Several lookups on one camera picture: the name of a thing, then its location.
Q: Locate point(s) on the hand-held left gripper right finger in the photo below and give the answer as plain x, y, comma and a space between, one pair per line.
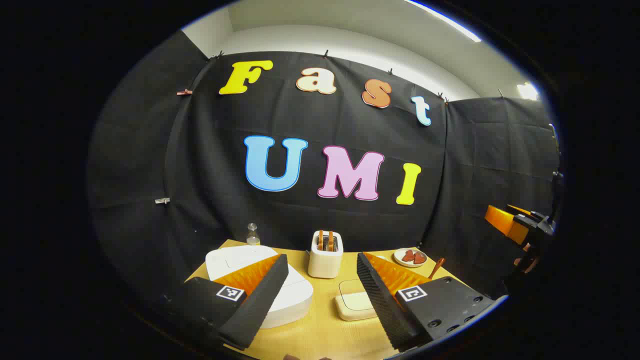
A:
380, 305

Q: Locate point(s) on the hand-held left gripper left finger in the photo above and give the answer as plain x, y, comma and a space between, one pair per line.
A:
260, 300

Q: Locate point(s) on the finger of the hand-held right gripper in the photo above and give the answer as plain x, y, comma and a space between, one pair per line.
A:
502, 220

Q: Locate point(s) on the white rice heap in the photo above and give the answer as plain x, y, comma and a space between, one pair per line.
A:
355, 305

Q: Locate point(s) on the white rice cooker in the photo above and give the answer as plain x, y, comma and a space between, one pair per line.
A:
295, 295

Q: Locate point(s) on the wooden spoon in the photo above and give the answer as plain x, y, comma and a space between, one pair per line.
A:
436, 268

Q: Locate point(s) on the clear glass tray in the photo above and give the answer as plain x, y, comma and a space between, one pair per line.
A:
350, 286

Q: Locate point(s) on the white round plate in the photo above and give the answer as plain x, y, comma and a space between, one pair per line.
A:
400, 261

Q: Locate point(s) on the red meat piece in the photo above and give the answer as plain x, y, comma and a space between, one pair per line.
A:
408, 256
420, 258

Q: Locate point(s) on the small glass bottle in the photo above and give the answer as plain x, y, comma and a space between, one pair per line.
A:
253, 236

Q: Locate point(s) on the white toaster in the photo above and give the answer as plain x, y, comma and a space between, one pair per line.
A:
325, 262

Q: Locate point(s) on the bread slice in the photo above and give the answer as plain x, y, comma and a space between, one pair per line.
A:
320, 241
330, 241

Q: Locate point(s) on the small ceiling light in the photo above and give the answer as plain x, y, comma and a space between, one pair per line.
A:
527, 91

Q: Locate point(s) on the silver cloth clip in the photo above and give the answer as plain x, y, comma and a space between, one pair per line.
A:
162, 201

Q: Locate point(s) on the pink cloth clip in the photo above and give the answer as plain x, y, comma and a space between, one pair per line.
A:
184, 92

